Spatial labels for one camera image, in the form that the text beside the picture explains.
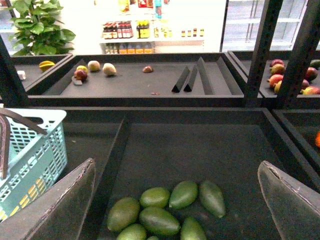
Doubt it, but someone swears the light teal plastic basket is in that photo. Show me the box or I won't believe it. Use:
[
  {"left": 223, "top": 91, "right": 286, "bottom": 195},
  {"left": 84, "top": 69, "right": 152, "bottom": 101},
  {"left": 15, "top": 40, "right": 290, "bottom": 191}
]
[{"left": 0, "top": 108, "right": 68, "bottom": 212}]

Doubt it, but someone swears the brown small fruit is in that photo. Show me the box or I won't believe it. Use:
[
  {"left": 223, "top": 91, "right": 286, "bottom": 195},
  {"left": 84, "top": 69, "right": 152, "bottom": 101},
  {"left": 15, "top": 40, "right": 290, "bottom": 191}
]
[{"left": 142, "top": 65, "right": 154, "bottom": 73}]

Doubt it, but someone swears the pale green round fruit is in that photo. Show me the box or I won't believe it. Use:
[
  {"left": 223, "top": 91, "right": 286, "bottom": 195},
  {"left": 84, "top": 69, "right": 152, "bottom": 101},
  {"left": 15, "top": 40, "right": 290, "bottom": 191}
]
[{"left": 87, "top": 60, "right": 101, "bottom": 72}]

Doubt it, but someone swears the yellow star fruit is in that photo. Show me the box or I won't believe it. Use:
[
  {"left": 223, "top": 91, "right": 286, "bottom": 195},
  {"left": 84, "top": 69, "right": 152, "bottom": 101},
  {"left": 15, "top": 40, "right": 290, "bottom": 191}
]
[{"left": 38, "top": 60, "right": 55, "bottom": 73}]

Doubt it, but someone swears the yellow mango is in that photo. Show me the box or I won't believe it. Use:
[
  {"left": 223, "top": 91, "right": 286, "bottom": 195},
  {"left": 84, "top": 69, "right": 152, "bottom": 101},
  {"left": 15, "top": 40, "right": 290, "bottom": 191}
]
[{"left": 0, "top": 178, "right": 47, "bottom": 222}]

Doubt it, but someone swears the orange fruit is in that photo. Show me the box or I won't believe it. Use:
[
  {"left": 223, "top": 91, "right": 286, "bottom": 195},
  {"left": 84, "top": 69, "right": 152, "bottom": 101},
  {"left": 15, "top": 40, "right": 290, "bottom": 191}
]
[{"left": 314, "top": 131, "right": 320, "bottom": 148}]

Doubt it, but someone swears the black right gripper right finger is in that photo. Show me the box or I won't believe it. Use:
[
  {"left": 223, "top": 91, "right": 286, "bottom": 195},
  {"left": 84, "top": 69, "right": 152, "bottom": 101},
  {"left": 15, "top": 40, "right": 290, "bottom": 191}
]
[{"left": 257, "top": 161, "right": 320, "bottom": 240}]

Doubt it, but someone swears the black triangular divider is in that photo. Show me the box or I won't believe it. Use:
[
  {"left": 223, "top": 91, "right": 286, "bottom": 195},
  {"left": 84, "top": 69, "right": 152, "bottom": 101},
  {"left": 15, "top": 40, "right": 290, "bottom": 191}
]
[
  {"left": 196, "top": 57, "right": 214, "bottom": 95},
  {"left": 171, "top": 66, "right": 190, "bottom": 93},
  {"left": 216, "top": 57, "right": 243, "bottom": 96},
  {"left": 183, "top": 64, "right": 198, "bottom": 93}
]

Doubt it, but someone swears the green potted plant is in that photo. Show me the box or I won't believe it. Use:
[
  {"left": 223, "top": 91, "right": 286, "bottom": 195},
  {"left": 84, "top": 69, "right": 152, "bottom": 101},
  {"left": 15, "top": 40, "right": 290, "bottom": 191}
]
[{"left": 9, "top": 0, "right": 76, "bottom": 56}]

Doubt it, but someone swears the green avocado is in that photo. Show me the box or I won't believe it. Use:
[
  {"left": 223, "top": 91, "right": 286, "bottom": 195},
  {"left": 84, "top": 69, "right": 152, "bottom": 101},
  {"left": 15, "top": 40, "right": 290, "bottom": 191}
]
[
  {"left": 139, "top": 187, "right": 171, "bottom": 208},
  {"left": 180, "top": 217, "right": 207, "bottom": 240},
  {"left": 139, "top": 206, "right": 181, "bottom": 237},
  {"left": 199, "top": 180, "right": 226, "bottom": 219},
  {"left": 116, "top": 223, "right": 147, "bottom": 240},
  {"left": 168, "top": 180, "right": 198, "bottom": 210},
  {"left": 107, "top": 197, "right": 140, "bottom": 232}
]

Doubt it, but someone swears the dark brown basket handle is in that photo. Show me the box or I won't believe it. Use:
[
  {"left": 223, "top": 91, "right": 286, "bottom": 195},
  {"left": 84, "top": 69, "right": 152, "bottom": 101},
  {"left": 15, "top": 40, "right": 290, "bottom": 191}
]
[{"left": 0, "top": 108, "right": 47, "bottom": 180}]

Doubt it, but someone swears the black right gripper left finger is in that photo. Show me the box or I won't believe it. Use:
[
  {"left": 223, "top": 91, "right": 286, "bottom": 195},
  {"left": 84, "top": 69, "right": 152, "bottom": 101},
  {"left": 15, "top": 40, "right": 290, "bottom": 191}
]
[{"left": 0, "top": 158, "right": 96, "bottom": 240}]

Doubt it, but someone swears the white grocery shelf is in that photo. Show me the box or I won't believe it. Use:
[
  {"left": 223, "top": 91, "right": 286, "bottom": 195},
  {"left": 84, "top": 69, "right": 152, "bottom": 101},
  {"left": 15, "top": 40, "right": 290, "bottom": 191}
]
[{"left": 99, "top": 0, "right": 205, "bottom": 55}]

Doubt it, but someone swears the black shelf post left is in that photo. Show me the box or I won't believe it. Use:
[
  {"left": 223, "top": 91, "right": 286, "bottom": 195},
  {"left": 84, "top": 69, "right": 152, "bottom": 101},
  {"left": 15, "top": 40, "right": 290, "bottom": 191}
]
[{"left": 0, "top": 37, "right": 29, "bottom": 108}]

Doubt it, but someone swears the beige pear fruit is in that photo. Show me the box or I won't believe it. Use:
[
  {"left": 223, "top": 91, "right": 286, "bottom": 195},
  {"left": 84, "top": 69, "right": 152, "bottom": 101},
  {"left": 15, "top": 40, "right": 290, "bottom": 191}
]
[{"left": 102, "top": 63, "right": 117, "bottom": 76}]

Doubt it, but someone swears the black shelf post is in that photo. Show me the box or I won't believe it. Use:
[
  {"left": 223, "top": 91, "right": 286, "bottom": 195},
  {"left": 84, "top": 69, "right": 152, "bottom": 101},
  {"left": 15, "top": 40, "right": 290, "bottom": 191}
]
[
  {"left": 0, "top": 37, "right": 29, "bottom": 108},
  {"left": 243, "top": 0, "right": 283, "bottom": 108},
  {"left": 275, "top": 0, "right": 320, "bottom": 109}
]

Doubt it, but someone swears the red green mango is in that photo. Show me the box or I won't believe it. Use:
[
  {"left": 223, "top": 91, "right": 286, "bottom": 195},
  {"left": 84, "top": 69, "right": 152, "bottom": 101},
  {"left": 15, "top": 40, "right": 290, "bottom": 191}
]
[
  {"left": 269, "top": 63, "right": 286, "bottom": 76},
  {"left": 267, "top": 74, "right": 284, "bottom": 89},
  {"left": 300, "top": 86, "right": 320, "bottom": 95}
]

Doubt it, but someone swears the dark red round fruit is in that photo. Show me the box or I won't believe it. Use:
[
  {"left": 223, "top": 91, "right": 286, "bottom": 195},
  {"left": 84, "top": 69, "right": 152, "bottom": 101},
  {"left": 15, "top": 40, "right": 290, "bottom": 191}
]
[{"left": 73, "top": 69, "right": 88, "bottom": 82}]

